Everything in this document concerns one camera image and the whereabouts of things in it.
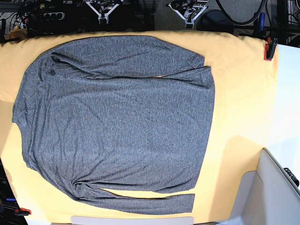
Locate grey long-sleeve T-shirt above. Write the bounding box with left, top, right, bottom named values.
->
left=12, top=36, right=215, bottom=215

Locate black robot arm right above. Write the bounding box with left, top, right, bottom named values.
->
left=85, top=0, right=123, bottom=25

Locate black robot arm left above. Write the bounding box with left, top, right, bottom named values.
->
left=165, top=0, right=209, bottom=30

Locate yellow table cloth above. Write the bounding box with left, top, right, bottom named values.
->
left=0, top=30, right=279, bottom=224

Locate black round stand base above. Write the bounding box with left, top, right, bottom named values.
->
left=196, top=9, right=234, bottom=34

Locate white tray edge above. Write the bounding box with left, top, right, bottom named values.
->
left=71, top=216, right=194, bottom=225

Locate black power strip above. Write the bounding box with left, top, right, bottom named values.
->
left=39, top=12, right=65, bottom=21

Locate red black clamp right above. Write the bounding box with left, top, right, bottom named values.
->
left=264, top=37, right=278, bottom=61

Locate red black clamp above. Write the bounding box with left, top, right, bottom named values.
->
left=264, top=37, right=278, bottom=61
left=14, top=208, right=31, bottom=216

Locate white storage bin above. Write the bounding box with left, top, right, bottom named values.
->
left=227, top=148, right=300, bottom=225

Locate black remote control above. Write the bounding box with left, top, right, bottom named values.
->
left=284, top=167, right=300, bottom=187

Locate red black clamp left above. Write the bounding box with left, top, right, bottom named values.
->
left=14, top=208, right=31, bottom=216

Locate blue clamp handle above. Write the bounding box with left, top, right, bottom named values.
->
left=257, top=12, right=265, bottom=33

